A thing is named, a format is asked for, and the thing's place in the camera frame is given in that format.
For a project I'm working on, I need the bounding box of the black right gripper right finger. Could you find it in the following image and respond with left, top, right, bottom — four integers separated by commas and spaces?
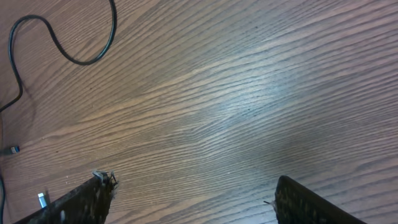
274, 175, 365, 224

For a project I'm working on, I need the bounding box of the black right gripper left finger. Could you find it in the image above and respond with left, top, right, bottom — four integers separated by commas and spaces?
17, 170, 118, 224

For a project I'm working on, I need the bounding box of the thin black usb cable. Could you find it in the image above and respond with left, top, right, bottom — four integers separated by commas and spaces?
0, 145, 21, 156

